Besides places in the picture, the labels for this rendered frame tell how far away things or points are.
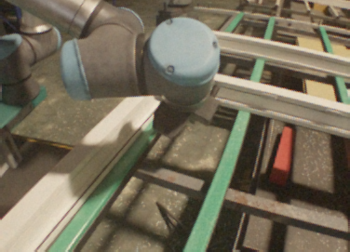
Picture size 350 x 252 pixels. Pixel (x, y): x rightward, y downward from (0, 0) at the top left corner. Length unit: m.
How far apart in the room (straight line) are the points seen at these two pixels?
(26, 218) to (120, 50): 0.32
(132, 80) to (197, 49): 0.09
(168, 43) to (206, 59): 0.05
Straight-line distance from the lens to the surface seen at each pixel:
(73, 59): 0.36
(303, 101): 0.77
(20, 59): 1.21
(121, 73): 0.33
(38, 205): 0.49
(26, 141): 1.71
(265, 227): 0.86
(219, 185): 0.56
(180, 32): 0.33
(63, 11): 0.48
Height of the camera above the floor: 1.30
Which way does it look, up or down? 37 degrees down
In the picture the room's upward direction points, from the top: straight up
